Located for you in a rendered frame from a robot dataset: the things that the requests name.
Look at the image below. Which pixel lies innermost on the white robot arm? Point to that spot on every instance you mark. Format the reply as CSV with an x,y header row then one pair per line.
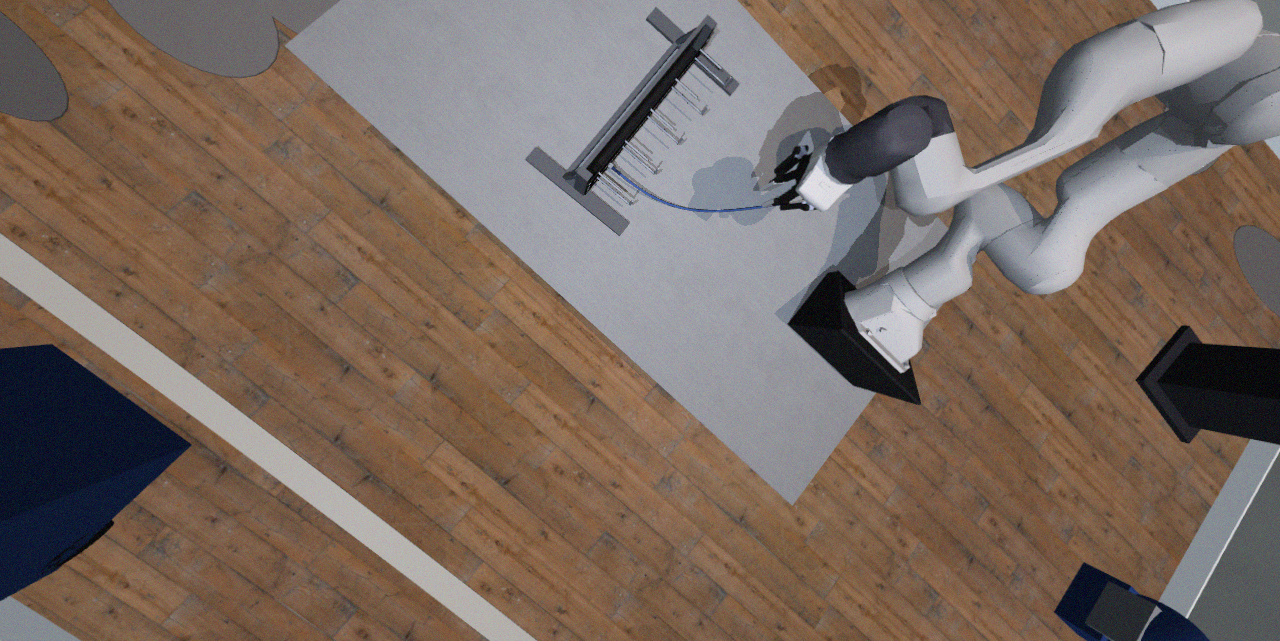
x,y
1159,52

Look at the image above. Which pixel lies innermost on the grey metal rack with black panel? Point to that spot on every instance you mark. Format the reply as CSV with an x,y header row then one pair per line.
x,y
578,185

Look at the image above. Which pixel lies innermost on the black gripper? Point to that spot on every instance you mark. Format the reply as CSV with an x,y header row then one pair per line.
x,y
799,153

